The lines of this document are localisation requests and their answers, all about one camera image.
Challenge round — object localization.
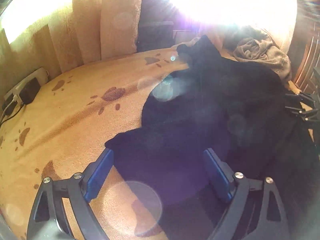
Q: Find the black knit sweater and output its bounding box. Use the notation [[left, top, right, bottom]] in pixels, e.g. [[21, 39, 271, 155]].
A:
[[105, 36, 319, 239]]

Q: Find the brown wooden door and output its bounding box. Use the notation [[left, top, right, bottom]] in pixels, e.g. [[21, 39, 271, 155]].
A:
[[288, 10, 319, 94]]

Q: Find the taupe knit sweater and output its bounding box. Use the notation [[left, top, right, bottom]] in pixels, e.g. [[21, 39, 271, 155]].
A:
[[223, 26, 292, 82]]

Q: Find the orange paw print blanket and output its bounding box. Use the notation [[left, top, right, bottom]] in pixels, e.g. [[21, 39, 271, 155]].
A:
[[1, 49, 187, 239]]

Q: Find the black charger adapter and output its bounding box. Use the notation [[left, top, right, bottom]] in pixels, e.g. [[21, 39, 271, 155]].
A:
[[19, 77, 41, 105]]

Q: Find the white power strip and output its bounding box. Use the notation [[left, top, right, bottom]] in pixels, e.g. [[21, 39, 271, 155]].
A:
[[4, 67, 49, 101]]

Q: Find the black box beside bed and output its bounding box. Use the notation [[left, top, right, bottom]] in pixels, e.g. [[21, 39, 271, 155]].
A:
[[136, 21, 174, 53]]

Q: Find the cream lace curtain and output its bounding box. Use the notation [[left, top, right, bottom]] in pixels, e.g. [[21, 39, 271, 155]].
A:
[[1, 0, 142, 93]]

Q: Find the black cable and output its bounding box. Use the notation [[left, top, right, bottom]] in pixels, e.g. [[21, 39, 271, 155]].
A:
[[0, 102, 26, 128]]

